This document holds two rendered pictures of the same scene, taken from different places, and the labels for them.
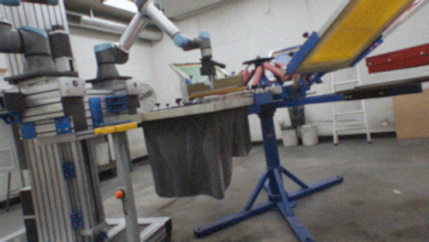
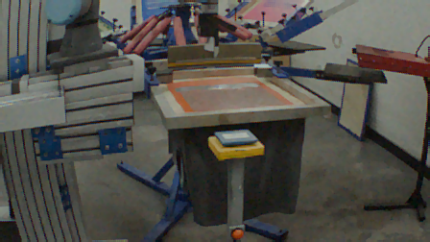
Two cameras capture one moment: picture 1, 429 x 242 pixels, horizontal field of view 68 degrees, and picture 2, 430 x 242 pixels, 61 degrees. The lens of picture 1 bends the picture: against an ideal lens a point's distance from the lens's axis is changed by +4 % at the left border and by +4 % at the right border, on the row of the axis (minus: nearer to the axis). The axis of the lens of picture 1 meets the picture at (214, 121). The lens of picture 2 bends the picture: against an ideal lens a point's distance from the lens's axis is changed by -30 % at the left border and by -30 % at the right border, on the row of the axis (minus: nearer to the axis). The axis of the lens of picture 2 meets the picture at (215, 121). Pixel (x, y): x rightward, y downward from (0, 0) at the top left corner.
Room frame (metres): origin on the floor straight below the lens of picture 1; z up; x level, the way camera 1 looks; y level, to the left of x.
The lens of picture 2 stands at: (0.40, 1.41, 1.41)
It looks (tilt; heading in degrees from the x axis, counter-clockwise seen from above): 16 degrees down; 318
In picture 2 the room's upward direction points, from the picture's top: 1 degrees counter-clockwise
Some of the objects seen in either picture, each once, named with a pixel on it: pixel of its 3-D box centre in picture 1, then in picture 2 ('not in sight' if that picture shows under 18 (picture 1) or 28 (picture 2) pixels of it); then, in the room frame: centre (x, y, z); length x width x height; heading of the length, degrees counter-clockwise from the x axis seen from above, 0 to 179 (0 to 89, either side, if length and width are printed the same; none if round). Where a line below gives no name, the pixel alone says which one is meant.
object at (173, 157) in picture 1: (180, 158); (248, 174); (1.56, 0.20, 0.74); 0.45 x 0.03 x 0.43; 60
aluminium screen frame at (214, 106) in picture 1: (202, 108); (226, 89); (1.81, 0.06, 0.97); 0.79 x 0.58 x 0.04; 150
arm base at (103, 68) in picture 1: (106, 70); not in sight; (2.07, 0.66, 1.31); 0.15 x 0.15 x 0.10
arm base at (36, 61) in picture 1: (39, 65); (81, 36); (1.61, 0.83, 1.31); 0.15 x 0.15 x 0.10
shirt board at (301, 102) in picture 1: (327, 97); (293, 69); (2.15, -0.80, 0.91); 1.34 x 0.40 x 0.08; 30
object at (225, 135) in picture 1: (236, 145); not in sight; (1.66, -0.10, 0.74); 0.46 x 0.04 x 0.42; 150
